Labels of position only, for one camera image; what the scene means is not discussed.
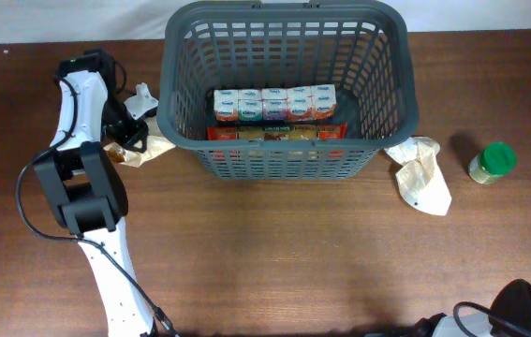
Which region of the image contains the green lid jar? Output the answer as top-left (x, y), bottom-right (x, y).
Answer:
top-left (468, 142), bottom-right (517, 184)

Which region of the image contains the orange biscuit packet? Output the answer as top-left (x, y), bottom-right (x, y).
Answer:
top-left (207, 124), bottom-right (347, 141)

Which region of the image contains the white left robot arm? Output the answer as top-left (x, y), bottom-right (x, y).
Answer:
top-left (32, 49), bottom-right (157, 336)

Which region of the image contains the beige paper bag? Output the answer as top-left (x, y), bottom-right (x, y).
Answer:
top-left (385, 137), bottom-right (452, 216)

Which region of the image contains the white brown bread bag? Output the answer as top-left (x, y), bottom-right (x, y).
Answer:
top-left (104, 117), bottom-right (175, 168)

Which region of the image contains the grey plastic basket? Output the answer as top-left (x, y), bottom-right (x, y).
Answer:
top-left (156, 1), bottom-right (419, 180)

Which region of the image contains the white tissue multipack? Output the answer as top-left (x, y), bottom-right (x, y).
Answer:
top-left (214, 84), bottom-right (337, 122)

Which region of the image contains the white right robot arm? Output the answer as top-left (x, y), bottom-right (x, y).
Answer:
top-left (406, 279), bottom-right (531, 337)

